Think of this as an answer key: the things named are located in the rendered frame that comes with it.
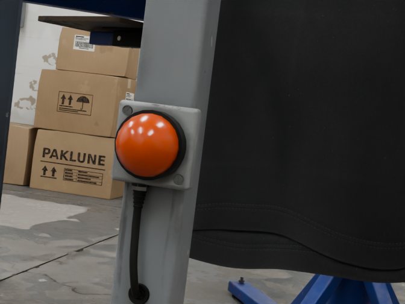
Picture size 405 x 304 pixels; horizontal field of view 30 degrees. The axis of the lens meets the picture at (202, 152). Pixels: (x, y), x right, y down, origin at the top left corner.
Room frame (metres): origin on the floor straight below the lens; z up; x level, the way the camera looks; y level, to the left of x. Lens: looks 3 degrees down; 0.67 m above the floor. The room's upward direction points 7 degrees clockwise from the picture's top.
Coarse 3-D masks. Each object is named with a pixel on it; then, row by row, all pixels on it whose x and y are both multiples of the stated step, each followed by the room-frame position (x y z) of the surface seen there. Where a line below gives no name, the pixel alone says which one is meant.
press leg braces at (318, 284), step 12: (324, 276) 1.94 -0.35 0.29; (312, 288) 1.93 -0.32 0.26; (324, 288) 1.91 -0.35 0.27; (372, 288) 1.91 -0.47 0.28; (384, 288) 1.91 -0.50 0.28; (300, 300) 2.29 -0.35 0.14; (312, 300) 1.89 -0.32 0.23; (324, 300) 1.91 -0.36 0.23; (372, 300) 1.90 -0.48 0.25; (384, 300) 1.88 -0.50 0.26; (396, 300) 2.19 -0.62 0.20
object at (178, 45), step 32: (160, 0) 0.47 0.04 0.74; (192, 0) 0.47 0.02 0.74; (160, 32) 0.47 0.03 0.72; (192, 32) 0.47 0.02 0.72; (160, 64) 0.47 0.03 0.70; (192, 64) 0.47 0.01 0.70; (160, 96) 0.47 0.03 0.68; (192, 96) 0.46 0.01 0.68; (192, 128) 0.45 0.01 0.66; (192, 160) 0.45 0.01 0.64; (128, 192) 0.47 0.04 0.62; (160, 192) 0.47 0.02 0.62; (192, 192) 0.49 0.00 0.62; (128, 224) 0.47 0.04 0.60; (160, 224) 0.47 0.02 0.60; (192, 224) 0.50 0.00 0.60; (128, 256) 0.47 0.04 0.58; (160, 256) 0.47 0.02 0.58; (128, 288) 0.47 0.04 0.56; (160, 288) 0.47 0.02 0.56
